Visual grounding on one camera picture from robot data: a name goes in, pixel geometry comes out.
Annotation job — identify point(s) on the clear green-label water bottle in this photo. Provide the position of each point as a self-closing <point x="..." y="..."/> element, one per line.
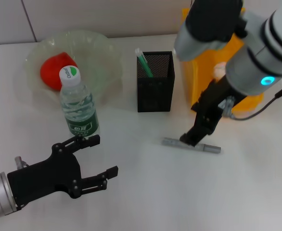
<point x="79" y="106"/>

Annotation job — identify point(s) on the right wrist camera housing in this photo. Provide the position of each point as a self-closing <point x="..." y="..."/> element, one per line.
<point x="208" y="21"/>

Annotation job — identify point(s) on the black mesh pen holder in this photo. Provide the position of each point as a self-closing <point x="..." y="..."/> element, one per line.
<point x="155" y="96"/>

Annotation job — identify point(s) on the pale green glass fruit plate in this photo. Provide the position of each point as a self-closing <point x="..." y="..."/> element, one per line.
<point x="95" y="55"/>

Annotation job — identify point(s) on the green pen with white cap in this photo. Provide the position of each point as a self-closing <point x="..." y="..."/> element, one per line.
<point x="144" y="63"/>

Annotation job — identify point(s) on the silver marker pen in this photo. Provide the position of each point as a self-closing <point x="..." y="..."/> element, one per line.
<point x="210" y="148"/>

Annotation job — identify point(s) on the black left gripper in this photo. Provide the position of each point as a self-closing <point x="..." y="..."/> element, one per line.
<point x="42" y="179"/>

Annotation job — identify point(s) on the white paper ball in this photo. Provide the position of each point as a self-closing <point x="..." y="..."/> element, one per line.
<point x="218" y="69"/>

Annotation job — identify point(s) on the yellow plastic bin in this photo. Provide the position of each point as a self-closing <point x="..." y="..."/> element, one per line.
<point x="194" y="84"/>

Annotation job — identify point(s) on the red-orange orange fruit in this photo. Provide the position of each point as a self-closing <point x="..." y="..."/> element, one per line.
<point x="50" y="72"/>

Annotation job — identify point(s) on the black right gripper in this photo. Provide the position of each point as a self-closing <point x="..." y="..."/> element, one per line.
<point x="215" y="96"/>

